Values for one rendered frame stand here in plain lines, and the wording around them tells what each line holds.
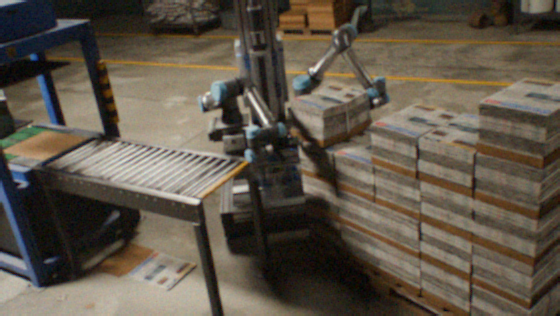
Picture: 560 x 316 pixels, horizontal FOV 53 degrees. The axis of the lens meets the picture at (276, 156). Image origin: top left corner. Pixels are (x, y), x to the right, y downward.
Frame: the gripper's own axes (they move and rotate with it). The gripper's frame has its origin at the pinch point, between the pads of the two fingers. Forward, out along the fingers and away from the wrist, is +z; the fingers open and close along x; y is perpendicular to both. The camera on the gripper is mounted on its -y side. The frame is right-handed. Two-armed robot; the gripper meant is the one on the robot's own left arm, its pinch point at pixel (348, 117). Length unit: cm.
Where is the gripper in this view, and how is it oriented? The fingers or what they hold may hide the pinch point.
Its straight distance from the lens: 355.3
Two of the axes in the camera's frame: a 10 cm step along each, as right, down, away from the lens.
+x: 6.1, 2.7, -7.5
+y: -1.1, -9.0, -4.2
